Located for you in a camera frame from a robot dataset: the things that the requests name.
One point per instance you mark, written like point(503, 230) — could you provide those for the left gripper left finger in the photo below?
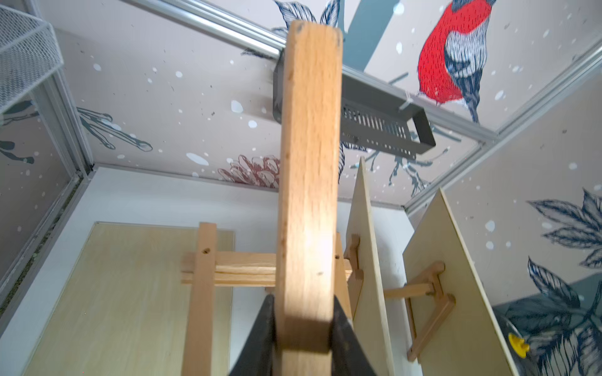
point(256, 358)

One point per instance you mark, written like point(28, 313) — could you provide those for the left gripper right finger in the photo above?
point(348, 358)

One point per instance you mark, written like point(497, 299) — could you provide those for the wooden easel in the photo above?
point(356, 278)
point(427, 306)
point(305, 273)

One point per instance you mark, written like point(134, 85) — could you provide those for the plywood board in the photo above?
point(370, 320)
point(470, 341)
point(124, 308)

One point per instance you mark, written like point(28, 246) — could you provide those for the black disc yellow knob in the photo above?
point(517, 345)

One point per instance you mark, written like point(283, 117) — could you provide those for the black hanging basket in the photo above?
point(318, 105)

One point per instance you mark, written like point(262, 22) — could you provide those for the white wire mesh basket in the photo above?
point(30, 54)

